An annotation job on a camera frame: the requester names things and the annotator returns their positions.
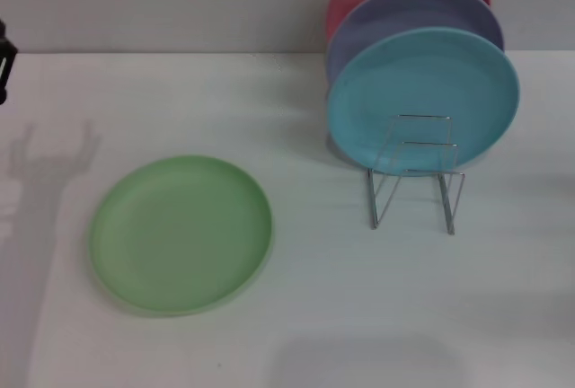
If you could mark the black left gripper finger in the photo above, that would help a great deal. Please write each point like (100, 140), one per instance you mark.
(8, 55)

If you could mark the purple plate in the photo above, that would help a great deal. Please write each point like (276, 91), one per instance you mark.
(404, 11)

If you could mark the blue plate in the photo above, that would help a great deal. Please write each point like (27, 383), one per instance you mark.
(404, 82)

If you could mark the green plate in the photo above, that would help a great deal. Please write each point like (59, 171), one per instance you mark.
(179, 235)

